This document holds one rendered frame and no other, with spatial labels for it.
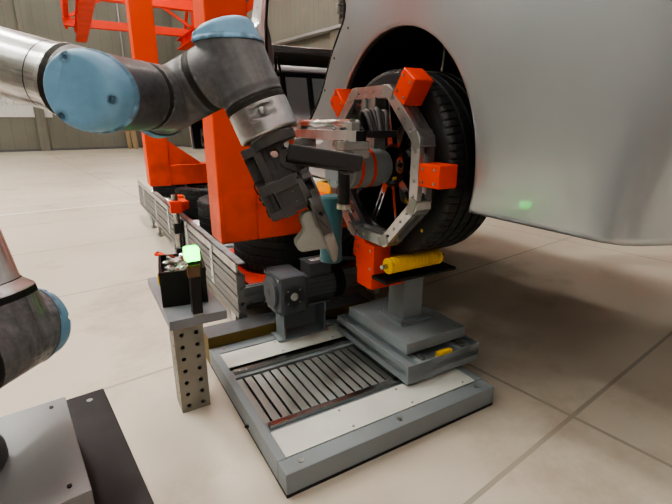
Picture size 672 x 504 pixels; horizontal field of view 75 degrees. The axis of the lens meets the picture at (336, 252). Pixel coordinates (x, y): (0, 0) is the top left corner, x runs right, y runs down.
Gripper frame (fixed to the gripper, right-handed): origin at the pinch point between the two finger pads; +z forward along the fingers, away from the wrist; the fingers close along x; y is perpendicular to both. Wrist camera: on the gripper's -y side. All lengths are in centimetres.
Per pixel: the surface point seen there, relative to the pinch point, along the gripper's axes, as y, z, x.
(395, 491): 7, 78, -41
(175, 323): 45, 11, -62
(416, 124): -45, -13, -62
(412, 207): -35, 10, -64
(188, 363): 54, 31, -86
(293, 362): 23, 54, -104
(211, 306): 35, 13, -70
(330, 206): -15, 1, -92
